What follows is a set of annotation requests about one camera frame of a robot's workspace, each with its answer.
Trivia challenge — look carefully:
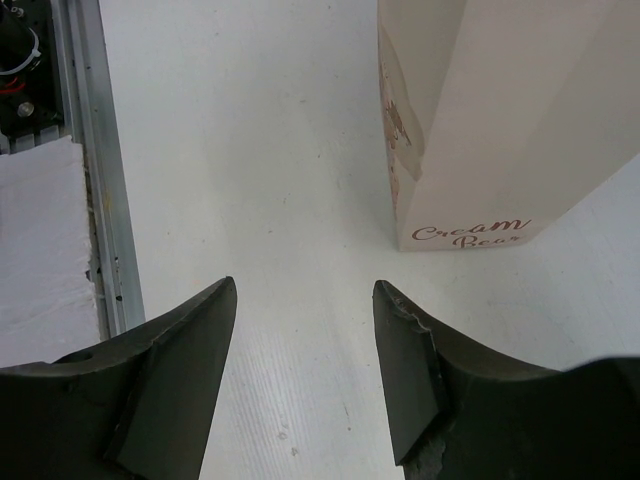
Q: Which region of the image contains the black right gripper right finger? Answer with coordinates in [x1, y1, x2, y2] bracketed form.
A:
[373, 280, 639, 479]

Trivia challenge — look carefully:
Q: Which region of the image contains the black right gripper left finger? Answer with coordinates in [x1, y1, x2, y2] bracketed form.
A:
[1, 277, 236, 479]

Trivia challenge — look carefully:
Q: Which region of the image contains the beige cream bear paper bag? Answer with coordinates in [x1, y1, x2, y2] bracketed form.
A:
[377, 1, 639, 251]

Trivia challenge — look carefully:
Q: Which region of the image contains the white paper sheet front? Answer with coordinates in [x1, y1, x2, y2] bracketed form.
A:
[1, 137, 101, 367]

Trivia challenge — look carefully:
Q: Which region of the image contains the aluminium table rail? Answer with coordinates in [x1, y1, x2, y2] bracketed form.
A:
[51, 1, 145, 337]

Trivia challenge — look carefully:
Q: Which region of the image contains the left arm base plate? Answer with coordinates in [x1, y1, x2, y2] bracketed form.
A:
[1, 0, 64, 140]

